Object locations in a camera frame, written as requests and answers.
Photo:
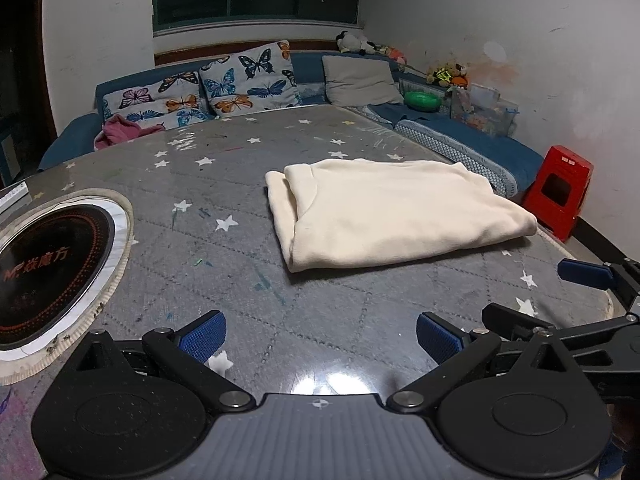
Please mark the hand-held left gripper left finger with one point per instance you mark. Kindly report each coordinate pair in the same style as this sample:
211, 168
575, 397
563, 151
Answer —
205, 332

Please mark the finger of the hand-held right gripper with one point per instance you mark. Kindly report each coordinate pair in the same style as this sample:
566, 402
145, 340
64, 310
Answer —
510, 320
582, 272

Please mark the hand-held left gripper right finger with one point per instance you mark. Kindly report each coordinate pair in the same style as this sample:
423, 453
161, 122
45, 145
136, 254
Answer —
437, 337

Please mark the cream pants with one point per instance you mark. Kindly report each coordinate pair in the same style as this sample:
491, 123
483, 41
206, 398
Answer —
400, 210

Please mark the red plastic stool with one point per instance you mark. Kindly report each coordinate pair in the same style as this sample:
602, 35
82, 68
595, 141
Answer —
557, 190

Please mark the round black induction cooktop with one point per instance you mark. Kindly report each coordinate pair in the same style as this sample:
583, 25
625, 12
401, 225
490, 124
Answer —
50, 260

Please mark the clear plastic toy box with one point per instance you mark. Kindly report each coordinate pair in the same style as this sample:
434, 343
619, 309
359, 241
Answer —
482, 112

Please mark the pink cloth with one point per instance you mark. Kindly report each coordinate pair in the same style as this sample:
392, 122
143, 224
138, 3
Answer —
122, 132

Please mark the orange plush toy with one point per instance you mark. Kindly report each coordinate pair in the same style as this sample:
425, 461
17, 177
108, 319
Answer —
460, 76

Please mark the green bowl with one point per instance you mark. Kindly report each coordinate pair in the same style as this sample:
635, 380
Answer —
422, 101

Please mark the white remote control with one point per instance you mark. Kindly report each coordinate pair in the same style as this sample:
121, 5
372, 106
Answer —
12, 195

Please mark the butterfly print pillow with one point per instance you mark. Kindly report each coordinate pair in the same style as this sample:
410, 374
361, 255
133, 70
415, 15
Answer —
150, 100
250, 80

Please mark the green black plush toy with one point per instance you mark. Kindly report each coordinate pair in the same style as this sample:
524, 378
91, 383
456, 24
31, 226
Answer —
442, 76

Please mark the grey pillow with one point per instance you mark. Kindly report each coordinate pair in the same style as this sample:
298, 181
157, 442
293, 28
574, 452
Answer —
360, 80

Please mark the blue sofa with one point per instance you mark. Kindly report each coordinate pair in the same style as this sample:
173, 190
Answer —
310, 67

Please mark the pink plush toy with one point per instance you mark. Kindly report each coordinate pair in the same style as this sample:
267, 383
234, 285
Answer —
395, 55

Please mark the black white plush toy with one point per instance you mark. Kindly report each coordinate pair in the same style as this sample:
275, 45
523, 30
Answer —
357, 44

